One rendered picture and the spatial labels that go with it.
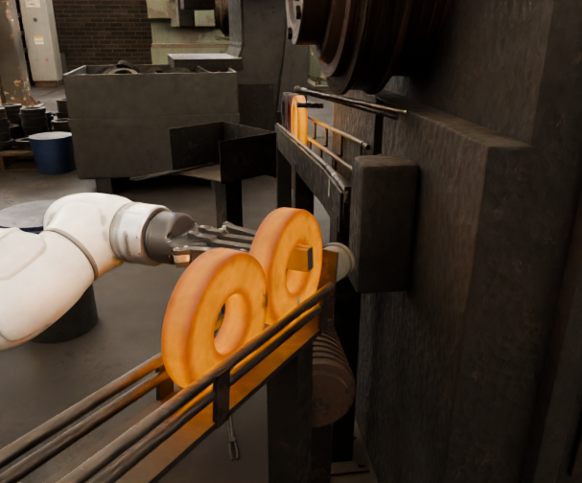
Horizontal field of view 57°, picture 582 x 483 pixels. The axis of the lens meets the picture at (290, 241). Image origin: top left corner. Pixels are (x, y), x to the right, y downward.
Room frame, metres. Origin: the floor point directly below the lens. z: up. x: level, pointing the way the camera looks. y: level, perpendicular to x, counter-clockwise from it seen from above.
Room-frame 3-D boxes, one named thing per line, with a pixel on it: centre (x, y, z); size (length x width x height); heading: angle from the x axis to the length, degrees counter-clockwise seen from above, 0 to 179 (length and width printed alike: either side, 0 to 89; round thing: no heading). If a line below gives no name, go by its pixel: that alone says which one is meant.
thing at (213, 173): (1.62, 0.20, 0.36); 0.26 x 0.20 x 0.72; 42
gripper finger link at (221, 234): (0.69, 0.08, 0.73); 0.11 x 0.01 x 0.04; 64
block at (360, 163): (0.91, -0.16, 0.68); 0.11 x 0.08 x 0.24; 97
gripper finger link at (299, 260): (0.63, 0.01, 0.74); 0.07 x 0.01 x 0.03; 63
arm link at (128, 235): (0.74, 0.21, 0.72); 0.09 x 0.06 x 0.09; 153
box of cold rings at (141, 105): (3.78, 0.91, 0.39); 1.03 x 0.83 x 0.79; 101
